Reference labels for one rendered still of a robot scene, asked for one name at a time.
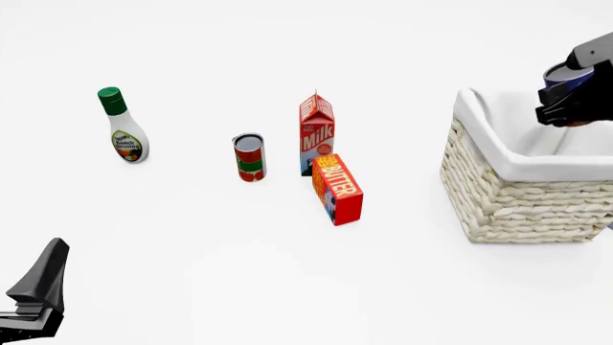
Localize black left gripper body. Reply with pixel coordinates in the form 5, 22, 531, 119
0, 300, 65, 341

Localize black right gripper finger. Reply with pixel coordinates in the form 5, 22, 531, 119
534, 58, 613, 128

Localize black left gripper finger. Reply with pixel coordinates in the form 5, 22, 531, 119
5, 237, 71, 314

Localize blue alphabet soup can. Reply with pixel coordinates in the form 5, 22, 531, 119
542, 61, 596, 92

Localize wicker basket with white lining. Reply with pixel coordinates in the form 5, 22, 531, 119
439, 86, 613, 244

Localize ranch dressing bottle green cap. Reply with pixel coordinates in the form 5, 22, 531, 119
97, 86, 150, 164

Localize red green tomato sauce can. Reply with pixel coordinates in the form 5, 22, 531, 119
231, 132, 268, 184

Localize red orange butter box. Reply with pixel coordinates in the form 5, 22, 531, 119
311, 152, 365, 227

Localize red white milk carton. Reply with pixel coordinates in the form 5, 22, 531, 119
299, 88, 336, 178

